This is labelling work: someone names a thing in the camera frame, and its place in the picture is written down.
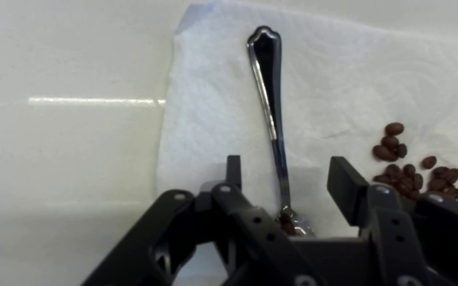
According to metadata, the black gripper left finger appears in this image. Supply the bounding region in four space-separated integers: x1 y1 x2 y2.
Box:
80 154 319 286

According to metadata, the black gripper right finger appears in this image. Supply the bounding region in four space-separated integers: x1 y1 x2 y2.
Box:
327 154 458 286

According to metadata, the brown coffee beans pile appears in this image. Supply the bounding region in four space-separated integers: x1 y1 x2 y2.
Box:
371 121 458 202

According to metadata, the silver spoon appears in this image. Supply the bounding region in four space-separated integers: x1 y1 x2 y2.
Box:
246 24 317 238

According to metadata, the white paper napkin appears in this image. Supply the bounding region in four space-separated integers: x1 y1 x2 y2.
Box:
153 0 458 242

